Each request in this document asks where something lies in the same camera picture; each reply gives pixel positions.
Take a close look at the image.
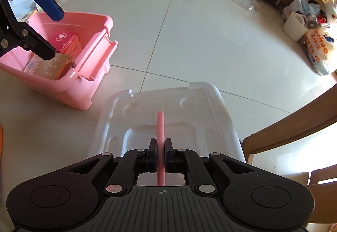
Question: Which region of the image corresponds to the red box white label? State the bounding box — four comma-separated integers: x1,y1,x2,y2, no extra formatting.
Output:
48,31,82,62

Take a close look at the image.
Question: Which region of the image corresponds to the brown cardboard box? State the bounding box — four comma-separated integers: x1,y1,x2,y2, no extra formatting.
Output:
33,53,72,80

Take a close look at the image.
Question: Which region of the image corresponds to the white lid pink handle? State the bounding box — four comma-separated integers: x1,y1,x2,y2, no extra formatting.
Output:
88,82,247,198

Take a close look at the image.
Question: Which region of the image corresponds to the small red white card box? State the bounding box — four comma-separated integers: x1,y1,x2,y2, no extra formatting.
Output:
22,55,43,74

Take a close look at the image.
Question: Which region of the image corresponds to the pink plastic storage bin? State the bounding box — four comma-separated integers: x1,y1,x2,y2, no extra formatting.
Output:
1,12,118,110

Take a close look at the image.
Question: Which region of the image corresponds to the wooden chair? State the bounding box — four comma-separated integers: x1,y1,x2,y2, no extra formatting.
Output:
242,86,336,223

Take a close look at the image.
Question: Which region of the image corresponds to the white printed rice bag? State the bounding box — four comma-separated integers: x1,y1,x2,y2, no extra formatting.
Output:
305,28,336,76

